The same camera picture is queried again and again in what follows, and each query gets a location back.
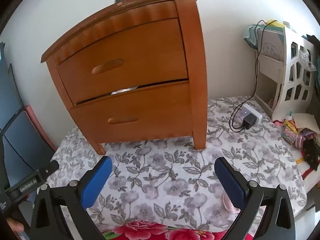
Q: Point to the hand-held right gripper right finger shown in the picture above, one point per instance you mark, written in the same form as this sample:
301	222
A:
230	185

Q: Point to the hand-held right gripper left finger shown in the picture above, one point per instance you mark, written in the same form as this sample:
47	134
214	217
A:
96	183

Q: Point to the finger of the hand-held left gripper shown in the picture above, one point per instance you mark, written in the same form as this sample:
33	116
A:
50	167

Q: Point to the person's left hand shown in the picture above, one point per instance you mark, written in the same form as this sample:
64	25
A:
15	225

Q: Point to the small pink cloth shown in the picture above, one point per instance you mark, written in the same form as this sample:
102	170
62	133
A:
231	204

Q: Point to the dark blue refrigerator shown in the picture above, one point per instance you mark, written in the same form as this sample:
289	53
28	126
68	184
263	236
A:
15	140

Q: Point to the black charger plug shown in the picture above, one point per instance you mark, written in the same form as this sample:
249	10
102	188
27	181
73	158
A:
248	122

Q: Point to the grey floral bed sheet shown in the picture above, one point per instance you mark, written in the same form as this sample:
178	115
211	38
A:
162	180

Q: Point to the white power strip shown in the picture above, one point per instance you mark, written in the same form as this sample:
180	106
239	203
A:
257	115

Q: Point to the red floral blanket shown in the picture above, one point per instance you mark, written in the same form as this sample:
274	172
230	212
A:
155	231

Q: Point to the pile of colourful fabric pieces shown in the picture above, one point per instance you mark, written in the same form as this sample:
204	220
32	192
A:
290	131

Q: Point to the black fabric garment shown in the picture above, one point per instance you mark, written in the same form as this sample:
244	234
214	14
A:
311	155

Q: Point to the white cutout shelf rack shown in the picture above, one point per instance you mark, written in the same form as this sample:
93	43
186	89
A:
287	80

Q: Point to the wooden nightstand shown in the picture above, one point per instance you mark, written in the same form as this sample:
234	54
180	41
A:
195	67

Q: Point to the teal cloth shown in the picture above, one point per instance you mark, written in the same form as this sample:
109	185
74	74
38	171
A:
250	37

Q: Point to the yellow green bag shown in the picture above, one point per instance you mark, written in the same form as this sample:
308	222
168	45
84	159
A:
275	23

